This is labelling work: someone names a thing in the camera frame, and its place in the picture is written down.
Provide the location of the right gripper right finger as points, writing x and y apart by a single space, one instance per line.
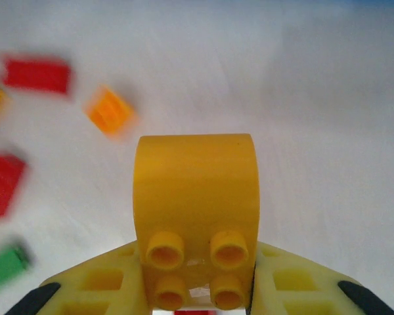
302 285

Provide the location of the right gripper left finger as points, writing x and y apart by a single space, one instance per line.
95 285

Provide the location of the green square lego brick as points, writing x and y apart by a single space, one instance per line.
5 267

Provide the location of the red lego brick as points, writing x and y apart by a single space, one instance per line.
3 187
36 76

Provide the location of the yellow curved lego brick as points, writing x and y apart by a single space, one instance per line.
197 183

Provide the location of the orange square lego brick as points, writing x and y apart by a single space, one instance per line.
111 111

